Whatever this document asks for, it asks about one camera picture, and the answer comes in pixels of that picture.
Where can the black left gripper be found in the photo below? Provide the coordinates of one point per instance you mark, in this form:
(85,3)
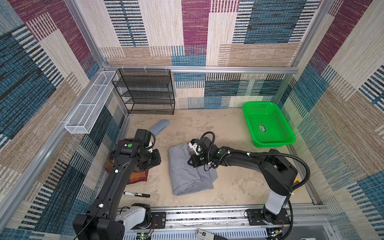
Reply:
(157,160)

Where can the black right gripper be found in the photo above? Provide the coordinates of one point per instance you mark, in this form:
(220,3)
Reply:
(195,163)

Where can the grey long sleeve shirt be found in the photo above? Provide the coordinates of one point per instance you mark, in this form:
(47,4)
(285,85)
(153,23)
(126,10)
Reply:
(186,179)

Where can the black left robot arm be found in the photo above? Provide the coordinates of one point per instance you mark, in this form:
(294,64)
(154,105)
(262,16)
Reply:
(101,221)

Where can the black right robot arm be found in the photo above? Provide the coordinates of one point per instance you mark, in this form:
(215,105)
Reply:
(278,172)

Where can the multicolour patchwork folded shirt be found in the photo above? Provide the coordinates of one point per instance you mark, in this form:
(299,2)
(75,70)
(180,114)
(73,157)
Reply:
(136,174)

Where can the blue fabric glasses case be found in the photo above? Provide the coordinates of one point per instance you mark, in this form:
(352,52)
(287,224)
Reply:
(160,126)

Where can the black marker pen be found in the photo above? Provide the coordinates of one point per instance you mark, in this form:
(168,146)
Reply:
(137,195)

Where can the green plastic basket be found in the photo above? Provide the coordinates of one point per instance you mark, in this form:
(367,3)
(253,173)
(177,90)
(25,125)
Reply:
(267,124)

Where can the black wire mesh shelf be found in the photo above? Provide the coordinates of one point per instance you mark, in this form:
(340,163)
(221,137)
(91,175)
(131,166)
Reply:
(146,91)

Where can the white wire mesh basket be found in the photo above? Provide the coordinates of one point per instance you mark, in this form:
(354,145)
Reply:
(87,112)

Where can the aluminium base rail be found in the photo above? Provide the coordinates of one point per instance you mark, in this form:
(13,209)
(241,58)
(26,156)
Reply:
(311,222)

